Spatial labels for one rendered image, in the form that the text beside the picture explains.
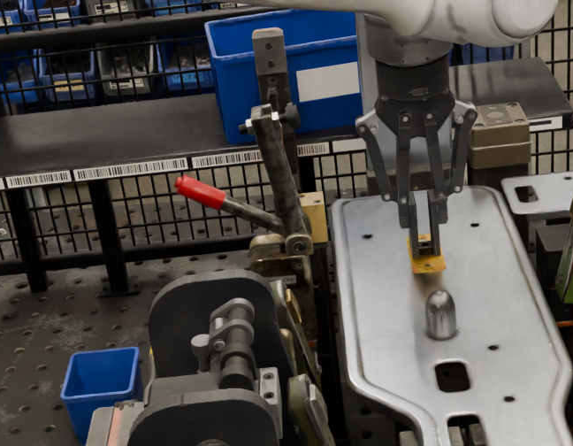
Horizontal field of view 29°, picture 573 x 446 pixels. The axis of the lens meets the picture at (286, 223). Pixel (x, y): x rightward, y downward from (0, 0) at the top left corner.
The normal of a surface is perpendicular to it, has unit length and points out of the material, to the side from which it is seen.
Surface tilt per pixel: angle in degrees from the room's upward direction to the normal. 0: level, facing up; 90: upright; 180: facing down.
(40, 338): 0
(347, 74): 90
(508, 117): 0
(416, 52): 90
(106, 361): 89
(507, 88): 0
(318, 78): 90
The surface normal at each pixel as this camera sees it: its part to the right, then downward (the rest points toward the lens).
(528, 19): 0.49, 0.32
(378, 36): -0.73, 0.40
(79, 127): -0.11, -0.87
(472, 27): -0.48, 0.78
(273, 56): 0.01, 0.47
